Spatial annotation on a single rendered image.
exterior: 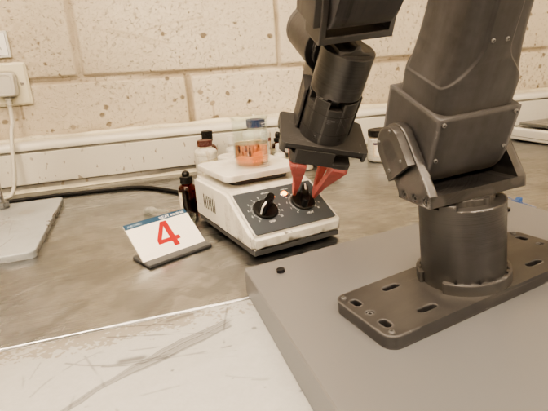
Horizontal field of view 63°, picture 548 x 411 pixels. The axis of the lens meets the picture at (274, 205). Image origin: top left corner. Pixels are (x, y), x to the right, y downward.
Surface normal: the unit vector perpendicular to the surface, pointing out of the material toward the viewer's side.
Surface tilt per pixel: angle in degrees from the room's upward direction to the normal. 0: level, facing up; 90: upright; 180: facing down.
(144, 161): 90
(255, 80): 90
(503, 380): 4
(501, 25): 111
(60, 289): 0
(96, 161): 90
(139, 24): 90
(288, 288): 4
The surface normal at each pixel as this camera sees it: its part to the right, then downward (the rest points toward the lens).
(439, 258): -0.79, 0.29
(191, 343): -0.07, -0.95
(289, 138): 0.18, -0.72
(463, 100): 0.33, 0.59
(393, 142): -0.94, 0.22
